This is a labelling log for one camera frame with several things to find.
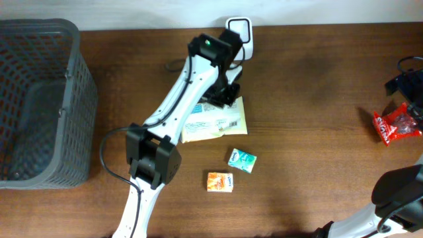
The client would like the yellow wet wipes pack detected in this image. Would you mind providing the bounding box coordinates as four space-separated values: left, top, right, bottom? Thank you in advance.
180 97 248 143

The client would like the red snack bag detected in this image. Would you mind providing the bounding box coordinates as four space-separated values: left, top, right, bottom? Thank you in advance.
372 102 422 146

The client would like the teal tissue pack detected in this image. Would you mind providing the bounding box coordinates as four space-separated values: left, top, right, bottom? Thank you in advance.
228 149 257 174

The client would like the orange tissue pack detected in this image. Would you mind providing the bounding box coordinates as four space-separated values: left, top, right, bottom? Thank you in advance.
207 173 234 192

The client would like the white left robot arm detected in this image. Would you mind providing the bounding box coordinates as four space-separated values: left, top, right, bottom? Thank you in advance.
113 29 243 238

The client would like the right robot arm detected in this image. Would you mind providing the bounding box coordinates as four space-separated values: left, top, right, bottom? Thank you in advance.
312 69 422 238

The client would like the white barcode scanner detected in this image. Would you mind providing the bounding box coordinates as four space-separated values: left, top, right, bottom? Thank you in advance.
225 17 254 61

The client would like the grey plastic mesh basket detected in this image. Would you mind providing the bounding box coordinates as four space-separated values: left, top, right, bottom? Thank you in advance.
1 19 98 190

